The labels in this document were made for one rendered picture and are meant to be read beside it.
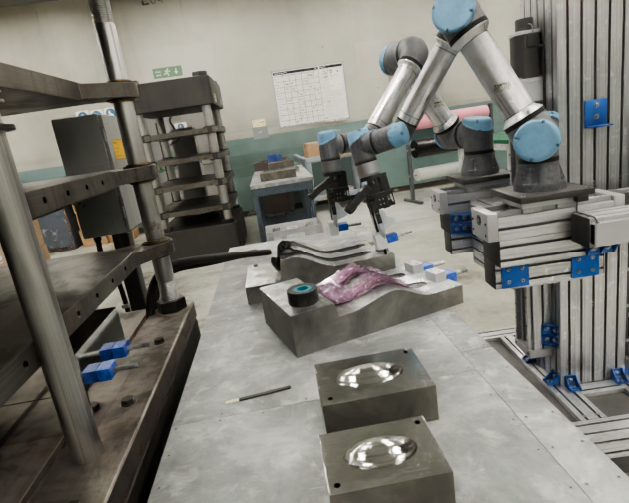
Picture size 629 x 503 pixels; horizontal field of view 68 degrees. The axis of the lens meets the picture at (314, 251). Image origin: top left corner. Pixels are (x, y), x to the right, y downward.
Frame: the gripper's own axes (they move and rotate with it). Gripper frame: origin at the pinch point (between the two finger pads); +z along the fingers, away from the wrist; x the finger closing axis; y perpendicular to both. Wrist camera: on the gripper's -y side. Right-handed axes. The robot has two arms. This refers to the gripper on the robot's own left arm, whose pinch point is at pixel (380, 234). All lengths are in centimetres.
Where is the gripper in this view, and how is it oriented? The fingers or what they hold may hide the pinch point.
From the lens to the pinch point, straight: 161.2
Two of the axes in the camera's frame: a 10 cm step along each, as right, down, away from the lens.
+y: 9.5, -3.0, 0.3
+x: -0.7, -1.1, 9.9
